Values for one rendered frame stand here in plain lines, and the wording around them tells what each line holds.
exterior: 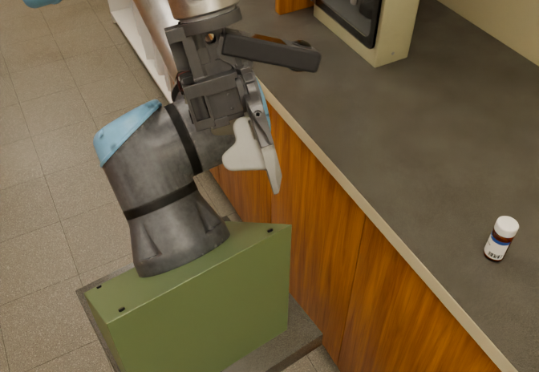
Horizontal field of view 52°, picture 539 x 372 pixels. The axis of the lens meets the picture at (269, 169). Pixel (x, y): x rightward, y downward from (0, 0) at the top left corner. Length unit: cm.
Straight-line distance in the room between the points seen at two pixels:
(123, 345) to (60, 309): 150
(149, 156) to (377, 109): 75
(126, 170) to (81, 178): 185
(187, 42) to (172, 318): 35
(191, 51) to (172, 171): 24
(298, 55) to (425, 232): 60
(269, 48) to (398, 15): 90
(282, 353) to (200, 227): 28
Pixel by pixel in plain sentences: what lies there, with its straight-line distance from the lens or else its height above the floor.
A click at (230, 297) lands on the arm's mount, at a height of 113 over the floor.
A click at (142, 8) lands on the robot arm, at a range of 97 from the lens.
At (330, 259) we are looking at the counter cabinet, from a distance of 155.
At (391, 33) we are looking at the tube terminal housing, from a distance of 152.
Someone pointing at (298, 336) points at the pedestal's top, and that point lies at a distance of 98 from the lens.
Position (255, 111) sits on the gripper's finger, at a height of 142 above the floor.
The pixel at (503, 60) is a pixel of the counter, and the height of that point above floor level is 94.
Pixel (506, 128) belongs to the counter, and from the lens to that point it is 144.
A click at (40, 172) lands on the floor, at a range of 275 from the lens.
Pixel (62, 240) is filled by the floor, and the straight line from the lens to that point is 243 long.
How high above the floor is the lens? 180
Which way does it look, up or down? 45 degrees down
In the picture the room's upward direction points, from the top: straight up
